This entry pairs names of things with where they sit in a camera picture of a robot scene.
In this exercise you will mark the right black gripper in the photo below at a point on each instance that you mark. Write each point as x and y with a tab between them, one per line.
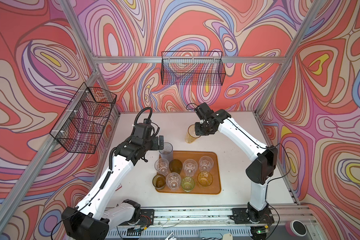
198	132

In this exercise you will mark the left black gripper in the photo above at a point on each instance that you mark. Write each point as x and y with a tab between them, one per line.
156	146

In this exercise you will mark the tall yellow glass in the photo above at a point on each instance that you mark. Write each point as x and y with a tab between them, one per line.
191	135

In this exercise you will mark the blue textured glass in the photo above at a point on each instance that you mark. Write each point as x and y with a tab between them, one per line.
167	152

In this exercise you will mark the clear faceted glass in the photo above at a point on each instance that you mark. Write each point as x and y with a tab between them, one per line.
162	167

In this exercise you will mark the tall olive textured glass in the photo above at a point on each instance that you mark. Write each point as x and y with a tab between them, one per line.
176	166

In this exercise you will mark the short amber textured glass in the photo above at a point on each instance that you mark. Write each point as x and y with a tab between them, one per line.
159	182

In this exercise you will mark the tall clear glass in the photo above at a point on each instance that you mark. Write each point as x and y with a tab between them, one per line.
190	167

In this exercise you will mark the brown plastic tray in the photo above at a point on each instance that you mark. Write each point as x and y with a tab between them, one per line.
214	189

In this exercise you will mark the pale green glass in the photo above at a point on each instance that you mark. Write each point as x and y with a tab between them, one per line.
187	184

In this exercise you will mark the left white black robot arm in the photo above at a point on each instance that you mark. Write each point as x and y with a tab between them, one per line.
89	219

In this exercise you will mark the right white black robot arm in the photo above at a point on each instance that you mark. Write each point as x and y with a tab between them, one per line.
263	158

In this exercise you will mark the pink tape roll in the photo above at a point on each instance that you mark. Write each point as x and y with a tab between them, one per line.
296	228

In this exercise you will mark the black wire basket back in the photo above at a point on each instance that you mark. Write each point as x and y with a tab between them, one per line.
192	68

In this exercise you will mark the black wire basket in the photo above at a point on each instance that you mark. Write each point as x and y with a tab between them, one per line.
192	68
84	120

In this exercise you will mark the black wire basket left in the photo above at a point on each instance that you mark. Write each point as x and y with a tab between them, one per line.
84	120

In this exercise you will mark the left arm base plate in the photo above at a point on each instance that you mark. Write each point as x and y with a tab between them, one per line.
146	219

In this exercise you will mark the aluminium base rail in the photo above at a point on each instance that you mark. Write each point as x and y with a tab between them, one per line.
218	216

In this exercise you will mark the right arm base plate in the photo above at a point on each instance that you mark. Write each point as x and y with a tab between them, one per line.
252	216

